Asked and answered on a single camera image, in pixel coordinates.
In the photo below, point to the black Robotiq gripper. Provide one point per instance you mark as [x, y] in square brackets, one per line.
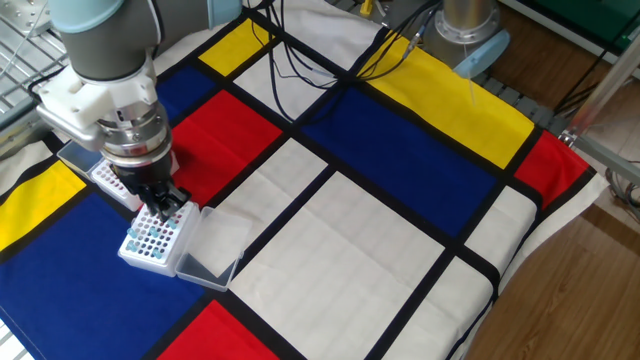
[145, 177]

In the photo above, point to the white pipette tip box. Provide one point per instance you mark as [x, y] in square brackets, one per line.
[117, 191]
[150, 265]

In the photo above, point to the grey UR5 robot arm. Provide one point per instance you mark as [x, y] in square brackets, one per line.
[110, 45]

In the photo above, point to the blue pipette tip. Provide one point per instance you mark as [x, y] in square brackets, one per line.
[153, 232]
[172, 224]
[131, 233]
[156, 254]
[131, 246]

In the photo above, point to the silver wrist coupling flange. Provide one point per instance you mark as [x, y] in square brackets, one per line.
[135, 140]

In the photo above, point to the Mondrian pattern colour-block tablecloth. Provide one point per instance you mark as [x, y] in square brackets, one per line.
[390, 150]

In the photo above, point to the perforated metal plate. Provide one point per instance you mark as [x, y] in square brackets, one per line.
[20, 12]

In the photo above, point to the yellow plastic clip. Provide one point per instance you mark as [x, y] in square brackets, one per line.
[366, 7]

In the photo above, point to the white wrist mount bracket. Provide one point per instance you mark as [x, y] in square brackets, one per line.
[75, 100]

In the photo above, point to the aluminium frame beam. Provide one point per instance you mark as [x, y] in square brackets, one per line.
[610, 160]

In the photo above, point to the aluminium frame post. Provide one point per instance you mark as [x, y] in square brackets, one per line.
[605, 85]

